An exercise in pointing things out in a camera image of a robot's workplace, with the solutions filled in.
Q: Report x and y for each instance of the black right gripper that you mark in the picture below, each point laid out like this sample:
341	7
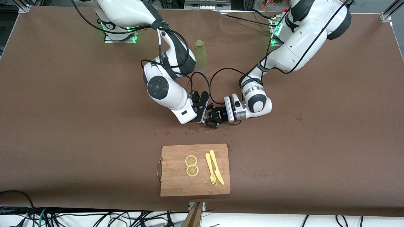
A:
195	99

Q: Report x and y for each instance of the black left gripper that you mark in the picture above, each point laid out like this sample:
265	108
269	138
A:
220	113

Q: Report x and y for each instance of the wooden cutting board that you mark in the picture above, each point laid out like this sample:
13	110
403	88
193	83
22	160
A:
176	183

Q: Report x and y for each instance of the grey equipment box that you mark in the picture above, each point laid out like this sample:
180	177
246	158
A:
205	3

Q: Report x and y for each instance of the brown table cover sheet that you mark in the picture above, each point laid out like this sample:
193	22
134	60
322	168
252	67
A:
63	142

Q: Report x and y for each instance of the lemon slice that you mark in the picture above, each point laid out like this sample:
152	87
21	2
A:
192	170
191	160

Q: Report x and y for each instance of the yellow plastic fork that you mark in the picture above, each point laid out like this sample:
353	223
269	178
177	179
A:
209	165

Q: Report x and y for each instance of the yellow plastic knife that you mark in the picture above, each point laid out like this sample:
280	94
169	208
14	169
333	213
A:
217	170

